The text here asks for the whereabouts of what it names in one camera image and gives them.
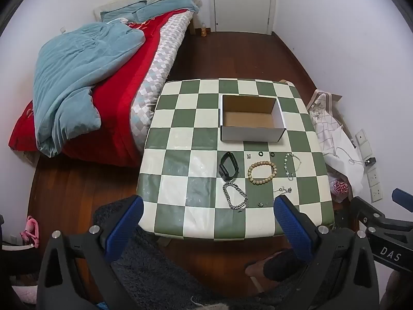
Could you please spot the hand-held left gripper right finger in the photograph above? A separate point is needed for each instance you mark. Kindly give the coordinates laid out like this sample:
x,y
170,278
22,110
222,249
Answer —
x,y
293,229

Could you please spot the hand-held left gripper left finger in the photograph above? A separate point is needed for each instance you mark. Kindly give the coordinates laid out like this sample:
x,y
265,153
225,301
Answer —
x,y
125,226

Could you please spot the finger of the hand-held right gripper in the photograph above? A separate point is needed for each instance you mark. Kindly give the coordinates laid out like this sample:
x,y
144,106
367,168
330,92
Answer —
x,y
364,213
403,197

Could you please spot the black wrist band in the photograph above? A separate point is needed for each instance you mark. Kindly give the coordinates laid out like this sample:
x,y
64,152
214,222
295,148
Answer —
x,y
229,177

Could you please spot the white cardboard box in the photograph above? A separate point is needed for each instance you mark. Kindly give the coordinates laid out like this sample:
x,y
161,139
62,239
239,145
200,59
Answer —
x,y
251,134

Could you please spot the red white plastic bag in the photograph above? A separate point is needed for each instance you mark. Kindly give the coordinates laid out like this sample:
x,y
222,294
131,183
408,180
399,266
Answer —
x,y
339,189

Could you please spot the person's foot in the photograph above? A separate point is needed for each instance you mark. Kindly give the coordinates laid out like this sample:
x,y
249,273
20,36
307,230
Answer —
x,y
274,266

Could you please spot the large white paper sheet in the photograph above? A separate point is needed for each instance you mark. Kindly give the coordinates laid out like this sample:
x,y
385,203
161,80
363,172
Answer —
x,y
342,174

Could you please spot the black white charger plug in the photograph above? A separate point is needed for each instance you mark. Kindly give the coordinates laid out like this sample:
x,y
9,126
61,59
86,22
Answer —
x,y
370,161

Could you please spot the dark grey shaggy rug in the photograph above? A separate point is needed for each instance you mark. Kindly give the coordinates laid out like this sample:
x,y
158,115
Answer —
x,y
155,274

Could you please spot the green white checkered tablecloth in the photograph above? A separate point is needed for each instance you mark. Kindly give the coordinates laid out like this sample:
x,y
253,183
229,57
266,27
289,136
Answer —
x,y
200,168

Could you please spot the pink slipper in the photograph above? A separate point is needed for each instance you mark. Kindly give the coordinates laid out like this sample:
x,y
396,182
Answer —
x,y
30,231

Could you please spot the patterned cloth in cardboard box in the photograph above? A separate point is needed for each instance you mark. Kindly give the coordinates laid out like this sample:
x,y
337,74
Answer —
x,y
342,116

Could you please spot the floral grid pattern cloth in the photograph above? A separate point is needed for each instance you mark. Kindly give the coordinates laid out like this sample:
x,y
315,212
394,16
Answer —
x,y
322,116

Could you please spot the bed with red cover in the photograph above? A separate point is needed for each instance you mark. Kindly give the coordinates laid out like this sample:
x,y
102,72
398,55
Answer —
x,y
119,97

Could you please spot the light blue duvet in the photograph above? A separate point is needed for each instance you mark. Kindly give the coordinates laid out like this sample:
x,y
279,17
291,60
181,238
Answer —
x,y
74,80

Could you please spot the small yellow bottle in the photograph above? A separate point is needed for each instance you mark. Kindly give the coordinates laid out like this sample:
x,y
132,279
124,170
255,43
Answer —
x,y
204,30

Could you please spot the light blue pillow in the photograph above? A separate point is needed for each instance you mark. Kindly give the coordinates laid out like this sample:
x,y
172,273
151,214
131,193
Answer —
x,y
121,11

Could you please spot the light blue crumpled blanket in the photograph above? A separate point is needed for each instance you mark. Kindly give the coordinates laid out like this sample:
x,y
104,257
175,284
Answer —
x,y
171,3

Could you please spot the white door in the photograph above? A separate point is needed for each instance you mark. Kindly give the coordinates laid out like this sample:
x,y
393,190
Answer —
x,y
242,3

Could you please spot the white wall socket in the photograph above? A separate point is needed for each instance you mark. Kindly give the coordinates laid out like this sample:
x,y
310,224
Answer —
x,y
376,193
374,176

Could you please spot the grey blank wall panel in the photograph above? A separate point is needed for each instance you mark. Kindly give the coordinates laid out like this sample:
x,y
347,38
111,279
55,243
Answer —
x,y
366,150

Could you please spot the grey wall switch panel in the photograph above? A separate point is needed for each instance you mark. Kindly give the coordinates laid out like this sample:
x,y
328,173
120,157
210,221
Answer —
x,y
361,136

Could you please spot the wooden bed frame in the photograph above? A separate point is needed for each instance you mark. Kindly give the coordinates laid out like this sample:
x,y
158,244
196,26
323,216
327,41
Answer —
x,y
192,25

